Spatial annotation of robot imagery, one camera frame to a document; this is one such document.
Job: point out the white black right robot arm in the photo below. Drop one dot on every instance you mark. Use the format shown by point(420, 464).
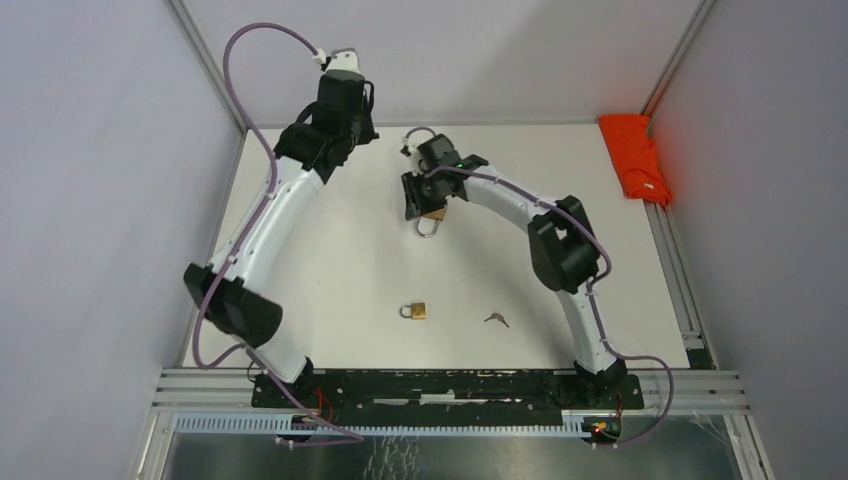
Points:
point(566, 256)

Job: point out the large brass padlock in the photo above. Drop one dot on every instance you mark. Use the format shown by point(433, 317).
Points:
point(427, 225)

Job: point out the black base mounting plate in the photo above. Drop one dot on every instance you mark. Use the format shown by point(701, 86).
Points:
point(439, 398)

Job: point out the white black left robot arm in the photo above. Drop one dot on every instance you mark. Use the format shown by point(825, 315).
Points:
point(228, 290)

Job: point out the left aluminium corner post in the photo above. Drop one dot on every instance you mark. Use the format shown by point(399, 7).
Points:
point(208, 64)

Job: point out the aluminium corner frame post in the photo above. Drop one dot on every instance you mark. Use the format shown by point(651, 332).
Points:
point(688, 39)

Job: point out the orange folded cloth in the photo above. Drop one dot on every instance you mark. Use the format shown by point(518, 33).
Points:
point(634, 157)

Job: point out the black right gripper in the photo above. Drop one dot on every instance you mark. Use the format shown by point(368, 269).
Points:
point(416, 204)

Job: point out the small keys on table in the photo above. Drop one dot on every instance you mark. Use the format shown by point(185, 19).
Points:
point(497, 317)

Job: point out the aluminium front frame rail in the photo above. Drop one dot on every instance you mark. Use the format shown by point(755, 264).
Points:
point(695, 424)

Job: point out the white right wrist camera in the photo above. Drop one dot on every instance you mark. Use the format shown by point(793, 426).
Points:
point(410, 151)

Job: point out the small brass padlock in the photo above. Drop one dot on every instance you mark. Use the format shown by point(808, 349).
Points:
point(414, 311)

